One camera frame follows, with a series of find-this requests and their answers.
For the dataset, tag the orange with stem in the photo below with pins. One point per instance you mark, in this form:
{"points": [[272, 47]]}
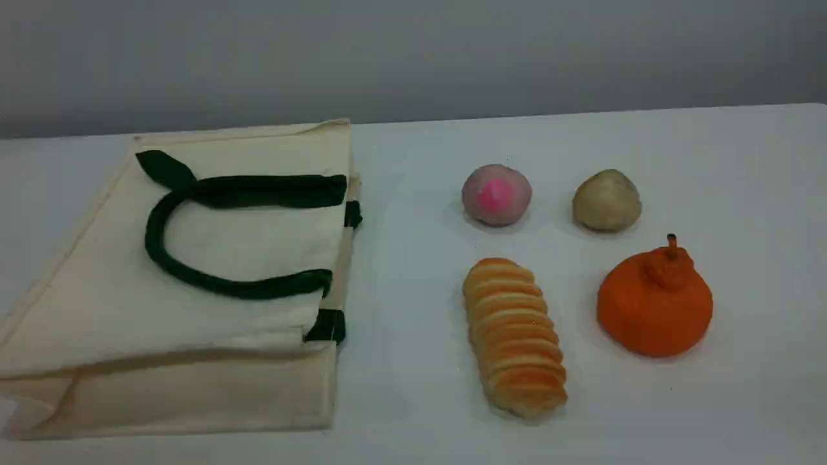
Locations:
{"points": [[652, 310]]}

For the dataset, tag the ridged long bread roll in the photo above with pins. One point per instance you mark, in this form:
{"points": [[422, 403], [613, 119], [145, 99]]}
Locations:
{"points": [[515, 336]]}

